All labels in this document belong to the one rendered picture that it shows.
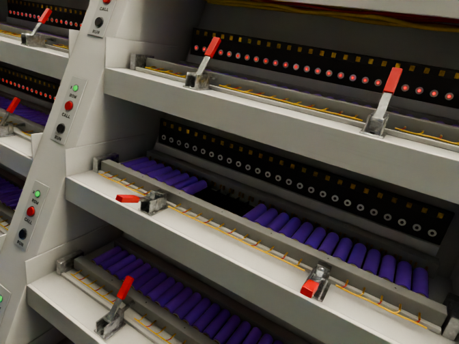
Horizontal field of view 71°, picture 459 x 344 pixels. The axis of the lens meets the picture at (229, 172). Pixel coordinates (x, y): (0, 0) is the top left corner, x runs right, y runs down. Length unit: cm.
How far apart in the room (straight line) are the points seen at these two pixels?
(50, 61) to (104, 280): 43
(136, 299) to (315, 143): 39
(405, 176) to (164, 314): 41
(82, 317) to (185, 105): 38
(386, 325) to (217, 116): 33
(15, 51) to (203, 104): 49
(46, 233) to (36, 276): 8
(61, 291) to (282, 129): 47
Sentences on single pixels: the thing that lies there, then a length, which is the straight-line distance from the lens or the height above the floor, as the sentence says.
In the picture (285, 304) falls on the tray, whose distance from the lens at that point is 43.
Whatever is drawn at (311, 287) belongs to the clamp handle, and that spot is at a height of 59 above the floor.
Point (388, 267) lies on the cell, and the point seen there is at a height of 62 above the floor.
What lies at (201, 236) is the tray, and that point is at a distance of 47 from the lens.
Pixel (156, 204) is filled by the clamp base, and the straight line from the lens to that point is 51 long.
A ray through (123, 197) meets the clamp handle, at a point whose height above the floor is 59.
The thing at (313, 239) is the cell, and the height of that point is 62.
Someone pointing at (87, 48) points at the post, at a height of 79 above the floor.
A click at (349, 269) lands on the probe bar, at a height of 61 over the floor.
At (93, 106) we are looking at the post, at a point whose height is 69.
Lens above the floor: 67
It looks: 1 degrees down
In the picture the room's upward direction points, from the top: 20 degrees clockwise
